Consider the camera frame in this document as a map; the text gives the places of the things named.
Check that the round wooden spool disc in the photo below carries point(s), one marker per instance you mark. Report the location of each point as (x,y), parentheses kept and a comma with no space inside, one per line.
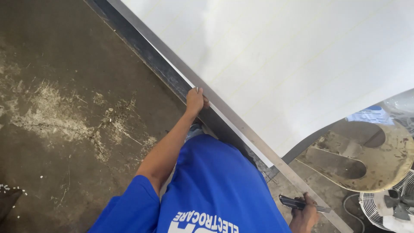
(381,161)

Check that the person's left hand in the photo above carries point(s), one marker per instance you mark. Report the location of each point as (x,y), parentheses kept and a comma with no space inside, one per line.
(195,103)

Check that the black utility knife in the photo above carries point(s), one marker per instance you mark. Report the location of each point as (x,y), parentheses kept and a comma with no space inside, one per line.
(291,202)

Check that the long metal straightedge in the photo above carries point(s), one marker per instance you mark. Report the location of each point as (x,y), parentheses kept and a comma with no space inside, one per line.
(178,64)

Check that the grey shoe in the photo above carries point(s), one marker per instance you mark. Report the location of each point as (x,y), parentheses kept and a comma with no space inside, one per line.
(194,131)

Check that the blue work shirt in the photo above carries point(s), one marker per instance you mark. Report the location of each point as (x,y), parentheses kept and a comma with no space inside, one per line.
(213,187)

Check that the clear plastic bag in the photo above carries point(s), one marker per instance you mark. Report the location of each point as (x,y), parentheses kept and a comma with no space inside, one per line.
(372,115)

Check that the white floor fan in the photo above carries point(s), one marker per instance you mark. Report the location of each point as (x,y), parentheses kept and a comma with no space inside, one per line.
(388,207)

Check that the large white sheet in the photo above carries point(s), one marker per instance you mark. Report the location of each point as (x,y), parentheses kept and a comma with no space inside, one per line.
(275,64)

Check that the person's right hand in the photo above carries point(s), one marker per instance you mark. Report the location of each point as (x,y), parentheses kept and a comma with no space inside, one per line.
(305,218)

